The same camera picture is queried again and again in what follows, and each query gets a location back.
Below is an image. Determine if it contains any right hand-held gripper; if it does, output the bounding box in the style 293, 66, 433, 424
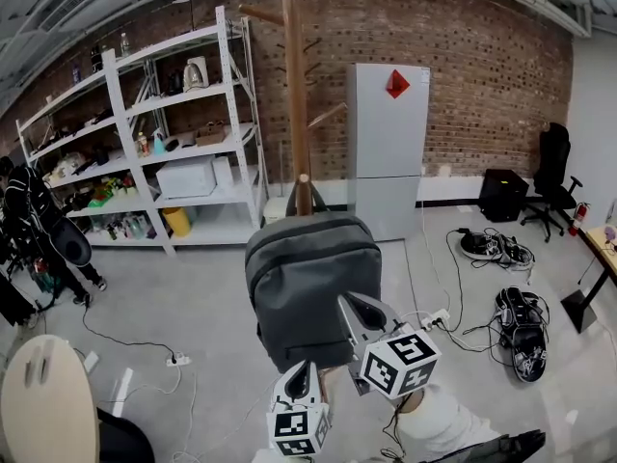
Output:
335, 290, 443, 400

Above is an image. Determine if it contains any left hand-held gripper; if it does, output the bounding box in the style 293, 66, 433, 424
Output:
267, 360, 334, 457

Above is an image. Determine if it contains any dark grey backpack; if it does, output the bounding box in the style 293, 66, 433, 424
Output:
244, 183, 383, 374

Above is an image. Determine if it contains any wooden coat stand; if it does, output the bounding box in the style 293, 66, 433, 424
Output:
238, 0, 349, 404

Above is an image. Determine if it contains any person's right forearm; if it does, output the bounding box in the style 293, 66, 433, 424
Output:
392, 386, 505, 463

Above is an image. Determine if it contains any white waste bin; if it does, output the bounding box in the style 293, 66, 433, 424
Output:
263, 196, 291, 226

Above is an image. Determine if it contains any white refrigerator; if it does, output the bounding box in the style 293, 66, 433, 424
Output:
346, 63, 432, 243

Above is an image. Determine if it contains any black cabinet box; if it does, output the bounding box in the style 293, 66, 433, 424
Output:
479, 168, 530, 224

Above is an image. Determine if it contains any yellow plastic bin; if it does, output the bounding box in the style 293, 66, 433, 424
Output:
161, 205, 192, 238

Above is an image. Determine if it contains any small white box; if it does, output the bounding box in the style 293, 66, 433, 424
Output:
211, 155, 235, 188

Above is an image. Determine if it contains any red fire extinguisher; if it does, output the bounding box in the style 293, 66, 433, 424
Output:
567, 201, 592, 237

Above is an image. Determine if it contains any black office chair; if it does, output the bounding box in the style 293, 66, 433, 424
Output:
520, 122, 584, 243

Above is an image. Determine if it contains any wooden side desk black leg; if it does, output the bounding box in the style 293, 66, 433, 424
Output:
560, 224, 617, 335

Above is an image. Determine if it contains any white microwave oven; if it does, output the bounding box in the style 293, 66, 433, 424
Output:
155, 159, 218, 200

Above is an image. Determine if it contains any red diamond paper decoration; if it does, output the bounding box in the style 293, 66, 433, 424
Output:
385, 68, 412, 100

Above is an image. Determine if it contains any small cardboard box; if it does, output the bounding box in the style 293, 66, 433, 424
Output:
194, 122, 228, 148

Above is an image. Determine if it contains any round beige table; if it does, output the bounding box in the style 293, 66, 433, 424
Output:
0, 334, 156, 463

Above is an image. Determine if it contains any white metal shelving unit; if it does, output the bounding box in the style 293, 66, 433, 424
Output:
14, 48, 146, 248
102, 5, 270, 259

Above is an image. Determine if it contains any black metal coat stand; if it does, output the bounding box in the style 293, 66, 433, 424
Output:
275, 38, 323, 87

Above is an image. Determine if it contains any black round case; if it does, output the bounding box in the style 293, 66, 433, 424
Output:
50, 219, 94, 267

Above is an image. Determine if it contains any white electric kettle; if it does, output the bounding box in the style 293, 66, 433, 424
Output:
181, 57, 209, 94

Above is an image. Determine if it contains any white floor cable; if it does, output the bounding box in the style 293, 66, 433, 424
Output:
171, 373, 279, 463

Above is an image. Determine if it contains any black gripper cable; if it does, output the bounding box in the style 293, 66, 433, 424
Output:
384, 400, 409, 463

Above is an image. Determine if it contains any white device with cables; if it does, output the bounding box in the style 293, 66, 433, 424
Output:
445, 228, 536, 270

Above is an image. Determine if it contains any black harness with cables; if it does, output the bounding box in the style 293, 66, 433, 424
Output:
494, 286, 551, 385

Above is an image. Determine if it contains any black floor cable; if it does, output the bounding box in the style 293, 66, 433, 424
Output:
81, 301, 175, 361

